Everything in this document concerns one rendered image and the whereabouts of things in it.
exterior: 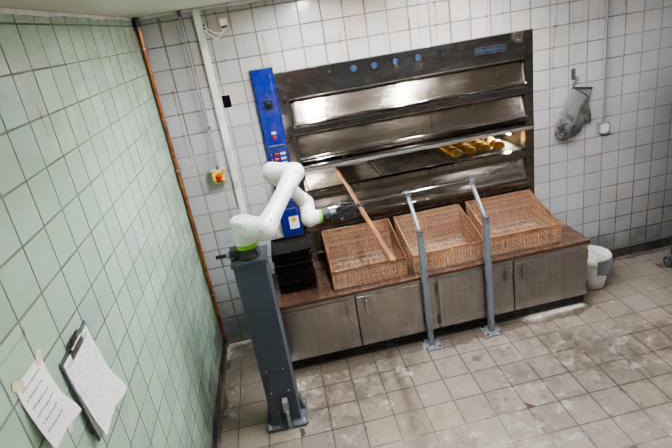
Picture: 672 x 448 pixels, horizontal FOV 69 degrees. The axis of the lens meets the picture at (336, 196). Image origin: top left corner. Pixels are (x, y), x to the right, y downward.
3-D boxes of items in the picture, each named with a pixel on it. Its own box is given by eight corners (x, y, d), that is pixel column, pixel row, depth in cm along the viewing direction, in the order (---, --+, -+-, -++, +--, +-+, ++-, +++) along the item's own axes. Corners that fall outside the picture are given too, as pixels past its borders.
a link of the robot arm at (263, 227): (263, 233, 257) (302, 157, 284) (240, 230, 265) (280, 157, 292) (275, 246, 266) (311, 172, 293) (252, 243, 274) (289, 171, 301)
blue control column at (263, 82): (289, 237, 590) (251, 55, 515) (302, 234, 591) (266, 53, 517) (303, 329, 410) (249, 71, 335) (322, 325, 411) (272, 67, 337)
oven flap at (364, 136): (300, 161, 364) (295, 135, 364) (525, 118, 381) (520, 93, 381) (300, 160, 360) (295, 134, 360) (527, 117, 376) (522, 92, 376)
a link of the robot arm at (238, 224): (252, 253, 271) (244, 222, 264) (231, 250, 279) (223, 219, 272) (266, 242, 281) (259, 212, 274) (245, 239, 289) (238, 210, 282)
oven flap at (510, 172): (312, 223, 382) (307, 199, 382) (525, 180, 399) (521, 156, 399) (312, 224, 378) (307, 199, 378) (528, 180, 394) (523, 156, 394)
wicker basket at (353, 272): (325, 261, 394) (319, 230, 384) (392, 247, 398) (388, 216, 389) (333, 292, 348) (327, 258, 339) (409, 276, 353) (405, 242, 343)
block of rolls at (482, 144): (428, 142, 455) (427, 136, 454) (476, 132, 460) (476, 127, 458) (452, 158, 399) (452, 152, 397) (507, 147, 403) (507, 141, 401)
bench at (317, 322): (281, 332, 411) (267, 272, 391) (549, 272, 433) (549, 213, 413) (285, 377, 358) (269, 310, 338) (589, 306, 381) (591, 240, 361)
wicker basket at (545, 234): (465, 231, 405) (463, 200, 396) (529, 218, 409) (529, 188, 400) (490, 257, 360) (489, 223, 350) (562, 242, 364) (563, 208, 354)
